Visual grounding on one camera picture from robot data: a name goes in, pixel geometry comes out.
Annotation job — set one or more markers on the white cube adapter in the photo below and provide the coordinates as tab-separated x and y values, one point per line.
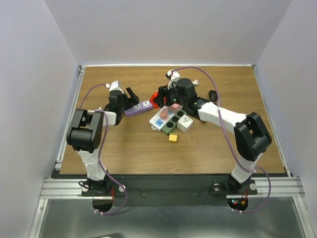
184	123

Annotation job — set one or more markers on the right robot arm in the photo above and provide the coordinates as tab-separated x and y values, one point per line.
251	135

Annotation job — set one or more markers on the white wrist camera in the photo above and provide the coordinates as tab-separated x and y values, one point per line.
114	86
172	76

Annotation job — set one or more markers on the aluminium table edge rail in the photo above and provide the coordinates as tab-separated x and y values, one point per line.
62	147

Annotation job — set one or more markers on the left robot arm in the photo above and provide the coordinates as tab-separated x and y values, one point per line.
85	136

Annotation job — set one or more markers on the green power strip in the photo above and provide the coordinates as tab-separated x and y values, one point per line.
172	121

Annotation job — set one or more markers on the pink orange charger cube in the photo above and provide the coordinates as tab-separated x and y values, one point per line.
163	114

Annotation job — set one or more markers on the pink cube socket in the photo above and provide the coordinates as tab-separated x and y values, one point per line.
174	108

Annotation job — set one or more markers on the white multicolour power strip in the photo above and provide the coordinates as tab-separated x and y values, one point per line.
155	122

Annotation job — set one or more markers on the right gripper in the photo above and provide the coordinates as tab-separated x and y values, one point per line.
163	92

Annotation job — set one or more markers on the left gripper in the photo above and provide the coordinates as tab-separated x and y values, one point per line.
133	100

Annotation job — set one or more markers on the yellow green charger plug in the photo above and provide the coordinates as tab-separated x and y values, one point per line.
173	137

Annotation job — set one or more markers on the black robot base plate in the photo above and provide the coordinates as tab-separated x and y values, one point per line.
168	190

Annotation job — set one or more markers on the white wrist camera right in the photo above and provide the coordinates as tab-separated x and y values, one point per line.
172	76

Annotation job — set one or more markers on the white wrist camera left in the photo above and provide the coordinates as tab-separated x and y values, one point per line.
114	86

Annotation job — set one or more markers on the purple power strip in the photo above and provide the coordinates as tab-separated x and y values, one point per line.
142	107

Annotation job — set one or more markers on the red cube socket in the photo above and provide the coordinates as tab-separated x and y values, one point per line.
154	104

